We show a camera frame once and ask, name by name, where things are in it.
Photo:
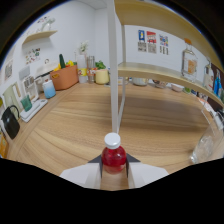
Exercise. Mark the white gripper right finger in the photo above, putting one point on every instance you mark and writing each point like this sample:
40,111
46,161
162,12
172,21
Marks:
146,173

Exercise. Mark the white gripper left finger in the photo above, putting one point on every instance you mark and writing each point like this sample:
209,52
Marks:
83,175

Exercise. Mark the small red liquid bottle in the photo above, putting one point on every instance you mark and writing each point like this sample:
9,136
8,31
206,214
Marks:
114,160

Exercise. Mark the teal cup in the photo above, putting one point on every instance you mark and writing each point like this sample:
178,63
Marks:
26,104

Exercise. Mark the white tray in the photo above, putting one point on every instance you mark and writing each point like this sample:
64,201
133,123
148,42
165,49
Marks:
33,111

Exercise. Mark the black kettle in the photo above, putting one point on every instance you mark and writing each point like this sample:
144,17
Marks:
10,125

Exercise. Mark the wide white bowl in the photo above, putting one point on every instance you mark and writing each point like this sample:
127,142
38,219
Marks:
177,87

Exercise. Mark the orange basket with fruit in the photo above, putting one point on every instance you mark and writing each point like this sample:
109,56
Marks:
65,79

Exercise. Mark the potted green plant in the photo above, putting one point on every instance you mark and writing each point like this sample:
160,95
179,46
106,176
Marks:
101,76

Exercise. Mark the white vase with flowers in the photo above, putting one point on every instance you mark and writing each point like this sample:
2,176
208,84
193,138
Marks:
82,66

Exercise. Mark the metal cylinder container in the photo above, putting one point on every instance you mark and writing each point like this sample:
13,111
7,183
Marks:
91,66

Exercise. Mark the white-framed wooden two-tier shelf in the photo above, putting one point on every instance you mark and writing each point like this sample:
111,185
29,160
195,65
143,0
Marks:
113,66

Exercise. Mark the clear bottle orange cap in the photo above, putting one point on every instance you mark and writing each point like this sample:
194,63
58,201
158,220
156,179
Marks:
189,65

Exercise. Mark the white wall poster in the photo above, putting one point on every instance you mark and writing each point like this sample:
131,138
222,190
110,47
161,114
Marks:
163,45

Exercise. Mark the blue wall poster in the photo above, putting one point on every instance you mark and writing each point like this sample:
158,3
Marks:
142,41

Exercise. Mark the wooden wall shelf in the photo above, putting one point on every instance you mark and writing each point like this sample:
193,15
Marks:
39,35

